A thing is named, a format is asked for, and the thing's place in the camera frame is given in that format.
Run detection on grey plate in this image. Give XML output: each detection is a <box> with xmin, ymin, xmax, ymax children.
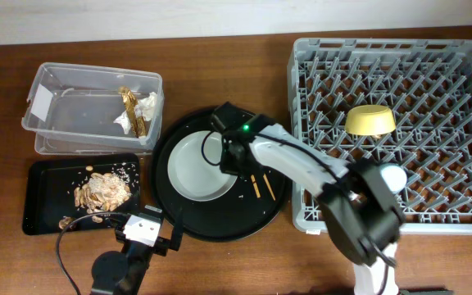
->
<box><xmin>167</xmin><ymin>130</ymin><xmax>237</xmax><ymax>202</ymax></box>

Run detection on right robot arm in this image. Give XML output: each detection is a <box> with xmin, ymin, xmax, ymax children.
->
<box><xmin>210</xmin><ymin>102</ymin><xmax>406</xmax><ymax>294</ymax></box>

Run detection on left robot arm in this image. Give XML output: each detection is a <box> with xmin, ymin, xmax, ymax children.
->
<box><xmin>90</xmin><ymin>205</ymin><xmax>184</xmax><ymax>295</ymax></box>

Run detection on noodle food scraps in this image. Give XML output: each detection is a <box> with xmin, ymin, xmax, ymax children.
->
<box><xmin>57</xmin><ymin>161</ymin><xmax>139</xmax><ymax>229</ymax></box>

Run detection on white tissue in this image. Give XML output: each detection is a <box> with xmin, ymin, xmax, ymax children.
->
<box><xmin>114</xmin><ymin>92</ymin><xmax>157</xmax><ymax>134</ymax></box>

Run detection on gold brown snack wrapper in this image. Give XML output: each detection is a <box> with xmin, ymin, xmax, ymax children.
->
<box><xmin>118</xmin><ymin>86</ymin><xmax>148</xmax><ymax>138</ymax></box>

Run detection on black rectangular tray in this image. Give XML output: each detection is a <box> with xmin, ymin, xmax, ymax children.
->
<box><xmin>22</xmin><ymin>153</ymin><xmax>140</xmax><ymax>235</ymax></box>

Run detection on clear plastic bin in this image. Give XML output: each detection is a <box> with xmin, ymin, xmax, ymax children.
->
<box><xmin>21</xmin><ymin>62</ymin><xmax>164</xmax><ymax>156</ymax></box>

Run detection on grey dishwasher rack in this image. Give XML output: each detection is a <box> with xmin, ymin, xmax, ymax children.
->
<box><xmin>287</xmin><ymin>38</ymin><xmax>472</xmax><ymax>235</ymax></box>

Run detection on round black tray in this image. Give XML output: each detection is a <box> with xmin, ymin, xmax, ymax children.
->
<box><xmin>147</xmin><ymin>107</ymin><xmax>292</xmax><ymax>242</ymax></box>

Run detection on yellow bowl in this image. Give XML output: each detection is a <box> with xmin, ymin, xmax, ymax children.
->
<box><xmin>345</xmin><ymin>105</ymin><xmax>396</xmax><ymax>136</ymax></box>

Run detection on blue cup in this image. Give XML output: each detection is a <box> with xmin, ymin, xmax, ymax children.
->
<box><xmin>379</xmin><ymin>163</ymin><xmax>407</xmax><ymax>194</ymax></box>

